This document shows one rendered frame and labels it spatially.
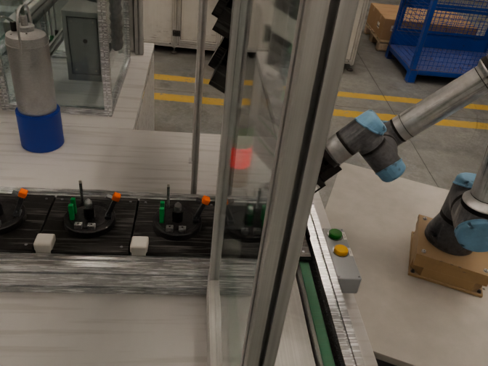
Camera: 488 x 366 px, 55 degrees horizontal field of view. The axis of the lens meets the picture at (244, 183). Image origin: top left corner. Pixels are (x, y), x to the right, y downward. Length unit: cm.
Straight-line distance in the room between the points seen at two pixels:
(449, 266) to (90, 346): 102
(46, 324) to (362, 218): 106
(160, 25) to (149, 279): 432
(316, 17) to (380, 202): 157
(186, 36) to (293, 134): 509
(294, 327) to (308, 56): 99
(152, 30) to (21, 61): 371
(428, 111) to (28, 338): 116
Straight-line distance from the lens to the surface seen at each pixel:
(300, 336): 123
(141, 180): 176
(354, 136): 125
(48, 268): 133
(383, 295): 147
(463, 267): 154
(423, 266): 155
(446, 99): 136
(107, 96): 216
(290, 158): 34
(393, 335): 138
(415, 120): 137
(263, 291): 43
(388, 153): 128
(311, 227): 146
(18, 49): 180
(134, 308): 132
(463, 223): 136
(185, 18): 535
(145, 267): 128
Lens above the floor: 186
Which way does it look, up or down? 34 degrees down
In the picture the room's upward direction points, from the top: 7 degrees clockwise
